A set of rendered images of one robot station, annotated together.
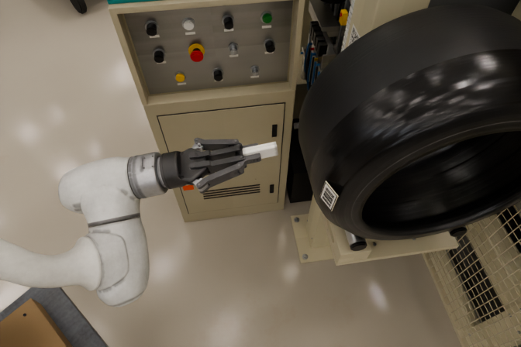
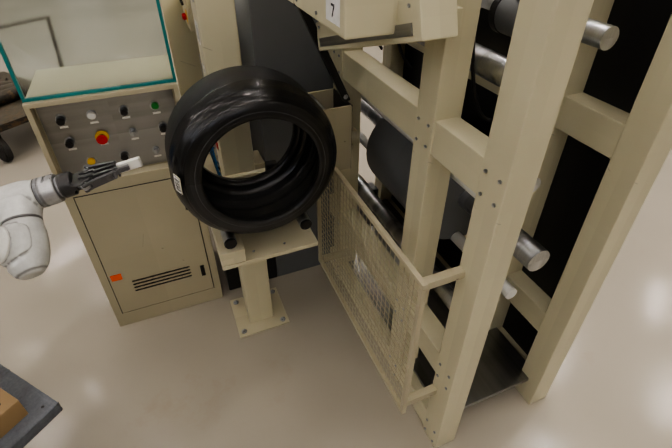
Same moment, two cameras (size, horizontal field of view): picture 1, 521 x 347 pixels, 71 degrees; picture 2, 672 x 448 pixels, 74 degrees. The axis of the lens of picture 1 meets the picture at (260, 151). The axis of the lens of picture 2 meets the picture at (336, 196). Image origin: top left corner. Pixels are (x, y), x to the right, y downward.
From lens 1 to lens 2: 0.90 m
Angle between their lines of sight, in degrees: 19
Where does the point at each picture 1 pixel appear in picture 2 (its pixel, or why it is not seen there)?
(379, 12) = not seen: hidden behind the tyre
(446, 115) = (219, 111)
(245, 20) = (138, 109)
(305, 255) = (244, 329)
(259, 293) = (199, 372)
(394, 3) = not seen: hidden behind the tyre
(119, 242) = (24, 227)
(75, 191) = not seen: outside the picture
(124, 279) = (28, 251)
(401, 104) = (197, 111)
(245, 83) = (151, 162)
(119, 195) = (24, 199)
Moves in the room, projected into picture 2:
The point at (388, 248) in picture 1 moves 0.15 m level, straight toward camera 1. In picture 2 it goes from (264, 251) to (240, 278)
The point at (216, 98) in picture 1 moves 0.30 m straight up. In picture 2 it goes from (126, 176) to (105, 112)
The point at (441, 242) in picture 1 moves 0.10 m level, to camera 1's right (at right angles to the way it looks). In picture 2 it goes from (305, 242) to (330, 238)
